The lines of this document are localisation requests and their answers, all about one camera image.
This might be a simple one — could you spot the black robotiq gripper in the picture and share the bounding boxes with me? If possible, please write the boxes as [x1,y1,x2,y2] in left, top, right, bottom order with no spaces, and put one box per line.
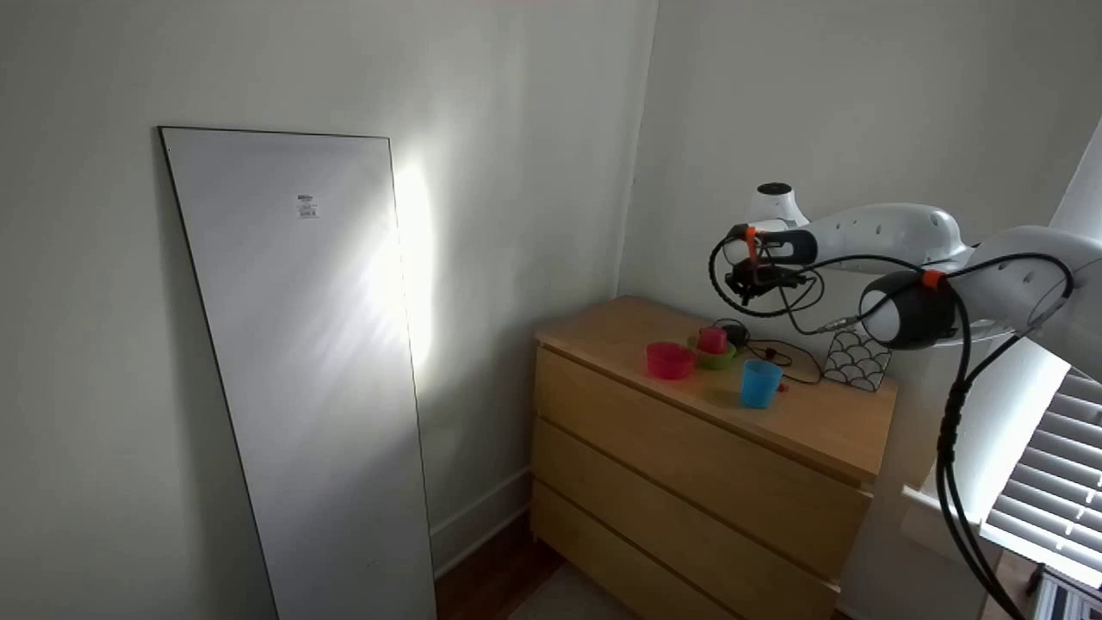
[728,259,807,305]

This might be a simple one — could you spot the blue plastic cup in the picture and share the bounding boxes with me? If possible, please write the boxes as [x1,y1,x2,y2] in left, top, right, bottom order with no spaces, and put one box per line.
[738,357,784,414]

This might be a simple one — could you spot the wide red plastic cup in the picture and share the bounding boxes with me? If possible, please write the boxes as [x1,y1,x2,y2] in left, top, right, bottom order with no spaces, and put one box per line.
[645,338,695,381]

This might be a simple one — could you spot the light wooden dresser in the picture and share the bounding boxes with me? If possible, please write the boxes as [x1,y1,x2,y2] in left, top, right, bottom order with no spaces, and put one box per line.
[528,294,903,620]

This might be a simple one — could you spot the white window blind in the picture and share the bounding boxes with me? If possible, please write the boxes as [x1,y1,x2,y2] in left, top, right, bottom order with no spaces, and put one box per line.
[978,360,1102,601]

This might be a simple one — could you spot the tall white board panel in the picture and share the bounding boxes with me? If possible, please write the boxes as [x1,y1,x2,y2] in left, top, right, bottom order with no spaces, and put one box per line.
[155,121,441,620]

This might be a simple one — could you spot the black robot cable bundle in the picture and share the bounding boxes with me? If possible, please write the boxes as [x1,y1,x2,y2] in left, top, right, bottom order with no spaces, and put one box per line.
[931,249,1081,620]

